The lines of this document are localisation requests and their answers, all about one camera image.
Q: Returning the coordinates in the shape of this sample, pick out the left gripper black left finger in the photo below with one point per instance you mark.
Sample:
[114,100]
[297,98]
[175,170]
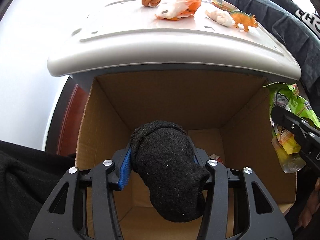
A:
[64,214]

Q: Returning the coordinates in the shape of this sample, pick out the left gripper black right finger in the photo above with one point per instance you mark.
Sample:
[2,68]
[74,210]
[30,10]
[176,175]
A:
[256,215]

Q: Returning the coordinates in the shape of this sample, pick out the green snack bag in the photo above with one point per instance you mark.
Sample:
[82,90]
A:
[287,97]

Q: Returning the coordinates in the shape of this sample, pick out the red white paper carton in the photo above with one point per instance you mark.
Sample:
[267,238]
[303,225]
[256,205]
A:
[217,158]

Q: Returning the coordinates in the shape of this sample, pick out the black sock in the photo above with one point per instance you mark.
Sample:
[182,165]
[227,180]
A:
[163,156]

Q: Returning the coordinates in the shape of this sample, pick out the person's right hand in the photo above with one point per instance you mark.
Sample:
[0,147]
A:
[312,205]

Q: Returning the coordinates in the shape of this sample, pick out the brown cardboard box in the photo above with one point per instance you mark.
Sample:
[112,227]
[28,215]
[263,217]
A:
[223,113]

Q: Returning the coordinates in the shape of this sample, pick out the black white letter pillow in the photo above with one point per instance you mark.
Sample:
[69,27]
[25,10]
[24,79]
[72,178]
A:
[312,21]

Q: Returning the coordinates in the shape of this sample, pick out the dark blue bed blanket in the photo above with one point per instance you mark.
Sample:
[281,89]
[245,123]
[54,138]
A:
[300,41]

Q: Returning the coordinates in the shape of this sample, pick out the orange toy dinosaur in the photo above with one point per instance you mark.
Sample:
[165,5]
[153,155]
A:
[240,17]

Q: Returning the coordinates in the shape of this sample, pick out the crumpled white tissue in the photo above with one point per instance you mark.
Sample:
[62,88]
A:
[220,16]

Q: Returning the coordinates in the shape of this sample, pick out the yellow squeeze pouch with spout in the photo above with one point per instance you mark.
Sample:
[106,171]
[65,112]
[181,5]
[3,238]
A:
[223,5]

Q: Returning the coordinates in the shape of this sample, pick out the orange white plastic bag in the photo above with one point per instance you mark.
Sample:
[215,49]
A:
[175,10]

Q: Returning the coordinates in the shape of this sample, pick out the white plastic storage box lid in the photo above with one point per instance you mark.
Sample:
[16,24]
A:
[126,33]

